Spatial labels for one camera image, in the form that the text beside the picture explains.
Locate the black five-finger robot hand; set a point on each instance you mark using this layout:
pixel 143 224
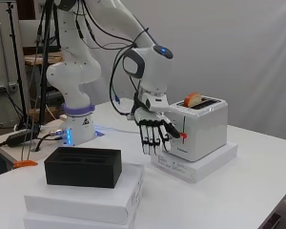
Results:
pixel 151 124

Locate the red toaster lever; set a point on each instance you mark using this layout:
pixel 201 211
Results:
pixel 183 136

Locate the toy bread slice orange crust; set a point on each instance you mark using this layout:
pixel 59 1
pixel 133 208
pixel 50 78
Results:
pixel 192 99

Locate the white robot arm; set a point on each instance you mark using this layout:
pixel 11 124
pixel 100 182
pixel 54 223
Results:
pixel 76 73

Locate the white steel toaster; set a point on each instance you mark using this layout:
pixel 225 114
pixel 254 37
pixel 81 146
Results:
pixel 203 130

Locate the white flat box with print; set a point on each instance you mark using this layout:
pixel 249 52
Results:
pixel 197 170

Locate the black foam block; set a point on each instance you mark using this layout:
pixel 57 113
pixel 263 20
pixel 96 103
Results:
pixel 82 170

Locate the white flat box stand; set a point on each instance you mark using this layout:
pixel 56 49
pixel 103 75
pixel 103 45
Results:
pixel 54 222
pixel 82 200

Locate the thick black stand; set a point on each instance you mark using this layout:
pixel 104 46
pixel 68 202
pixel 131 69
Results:
pixel 45 79

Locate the black power adapter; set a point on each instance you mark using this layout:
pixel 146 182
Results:
pixel 22 137

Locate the wooden shelf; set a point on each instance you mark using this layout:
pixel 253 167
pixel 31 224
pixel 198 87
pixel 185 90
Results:
pixel 38 58

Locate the orange clamp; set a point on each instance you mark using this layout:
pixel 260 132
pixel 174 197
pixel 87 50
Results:
pixel 25 163

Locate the thin black tripod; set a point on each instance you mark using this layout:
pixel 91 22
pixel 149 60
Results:
pixel 18 63

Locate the grey wall outlet box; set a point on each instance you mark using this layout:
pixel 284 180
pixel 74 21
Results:
pixel 8 87

